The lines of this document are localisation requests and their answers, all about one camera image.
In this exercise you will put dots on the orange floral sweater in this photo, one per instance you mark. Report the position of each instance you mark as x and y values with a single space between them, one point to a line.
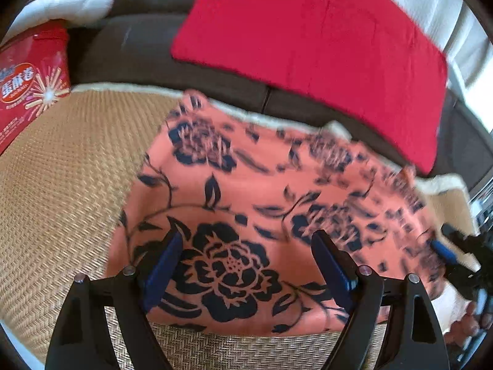
250 200

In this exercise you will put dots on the person's right hand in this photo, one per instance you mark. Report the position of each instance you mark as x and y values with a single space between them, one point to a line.
464 325

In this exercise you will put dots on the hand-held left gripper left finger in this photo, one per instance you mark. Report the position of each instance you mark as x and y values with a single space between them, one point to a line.
165 271

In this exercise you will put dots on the grey striped object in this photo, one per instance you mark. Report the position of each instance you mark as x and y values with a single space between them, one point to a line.
483 200

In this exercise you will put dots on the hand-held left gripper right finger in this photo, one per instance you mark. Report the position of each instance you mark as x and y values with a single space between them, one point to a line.
336 275

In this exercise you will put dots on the dark brown sofa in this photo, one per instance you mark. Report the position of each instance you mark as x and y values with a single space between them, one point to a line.
134 46

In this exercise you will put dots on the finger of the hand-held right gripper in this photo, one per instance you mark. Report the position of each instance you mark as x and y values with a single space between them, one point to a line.
443 252

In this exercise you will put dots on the white quilted cushion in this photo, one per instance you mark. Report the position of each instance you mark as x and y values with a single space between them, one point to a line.
65 5

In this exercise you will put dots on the red printed box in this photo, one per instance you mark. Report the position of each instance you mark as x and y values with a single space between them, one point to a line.
27 81

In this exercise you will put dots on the woven straw mat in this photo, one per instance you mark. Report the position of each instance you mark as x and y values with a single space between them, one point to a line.
69 169

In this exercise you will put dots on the white textured cloth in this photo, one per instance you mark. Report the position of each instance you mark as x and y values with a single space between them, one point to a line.
443 15

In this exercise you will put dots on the red cushion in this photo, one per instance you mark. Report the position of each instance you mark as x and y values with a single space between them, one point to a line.
308 46

